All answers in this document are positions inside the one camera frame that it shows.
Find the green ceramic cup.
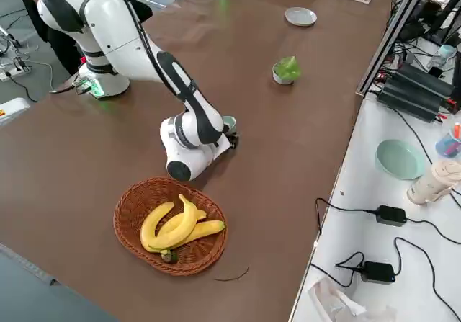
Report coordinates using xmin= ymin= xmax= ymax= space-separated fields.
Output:
xmin=221 ymin=115 xmax=237 ymax=134

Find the beige patterned tumbler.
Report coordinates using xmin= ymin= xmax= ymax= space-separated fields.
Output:
xmin=406 ymin=158 xmax=461 ymax=206

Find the black power adapter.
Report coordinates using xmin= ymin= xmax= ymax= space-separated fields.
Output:
xmin=375 ymin=205 xmax=408 ymax=228
xmin=361 ymin=261 xmax=396 ymax=285

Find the black adapter cable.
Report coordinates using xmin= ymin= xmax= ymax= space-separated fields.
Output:
xmin=335 ymin=251 xmax=365 ymax=288
xmin=405 ymin=218 xmax=461 ymax=246
xmin=315 ymin=197 xmax=379 ymax=235
xmin=393 ymin=237 xmax=461 ymax=322

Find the mint green bowl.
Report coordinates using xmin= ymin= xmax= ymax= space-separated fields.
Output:
xmin=374 ymin=139 xmax=427 ymax=182

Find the brown wicker basket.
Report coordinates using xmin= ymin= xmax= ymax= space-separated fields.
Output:
xmin=113 ymin=176 xmax=228 ymax=277

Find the mint lidded cup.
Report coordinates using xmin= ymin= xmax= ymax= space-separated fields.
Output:
xmin=427 ymin=44 xmax=457 ymax=71

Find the thin brown twig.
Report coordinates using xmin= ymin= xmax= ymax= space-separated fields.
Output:
xmin=215 ymin=266 xmax=251 ymax=282

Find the person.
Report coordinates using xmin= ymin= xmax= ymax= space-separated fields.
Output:
xmin=12 ymin=0 xmax=154 ymax=76

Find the clear plastic bag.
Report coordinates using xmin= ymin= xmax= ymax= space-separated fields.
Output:
xmin=307 ymin=277 xmax=397 ymax=322

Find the aluminium frame post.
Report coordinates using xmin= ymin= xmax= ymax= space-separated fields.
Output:
xmin=355 ymin=0 xmax=435 ymax=97

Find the black metal stand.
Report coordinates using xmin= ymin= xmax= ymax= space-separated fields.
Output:
xmin=424 ymin=0 xmax=461 ymax=46

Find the yellow banana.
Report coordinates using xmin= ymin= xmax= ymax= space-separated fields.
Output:
xmin=155 ymin=209 xmax=207 ymax=238
xmin=158 ymin=220 xmax=226 ymax=254
xmin=147 ymin=194 xmax=199 ymax=251
xmin=140 ymin=201 xmax=176 ymax=253

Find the white power strip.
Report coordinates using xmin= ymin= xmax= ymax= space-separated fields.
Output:
xmin=0 ymin=63 xmax=32 ymax=82

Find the green lettuce leaf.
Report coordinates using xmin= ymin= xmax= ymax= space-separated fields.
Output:
xmin=274 ymin=55 xmax=302 ymax=82

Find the black power supply box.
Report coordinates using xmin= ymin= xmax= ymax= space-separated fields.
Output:
xmin=395 ymin=62 xmax=457 ymax=100
xmin=377 ymin=82 xmax=446 ymax=123

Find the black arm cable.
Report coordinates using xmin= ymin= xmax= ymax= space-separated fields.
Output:
xmin=79 ymin=0 xmax=202 ymax=121

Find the clear cup with pens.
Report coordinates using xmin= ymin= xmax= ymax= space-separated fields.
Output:
xmin=434 ymin=122 xmax=461 ymax=159

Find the larger grey flat dish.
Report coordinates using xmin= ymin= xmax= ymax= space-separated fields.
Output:
xmin=285 ymin=6 xmax=318 ymax=27

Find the smaller grey deep dish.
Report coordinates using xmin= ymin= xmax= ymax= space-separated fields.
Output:
xmin=272 ymin=65 xmax=297 ymax=86

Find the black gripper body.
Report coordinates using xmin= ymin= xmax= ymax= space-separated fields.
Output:
xmin=225 ymin=130 xmax=241 ymax=150

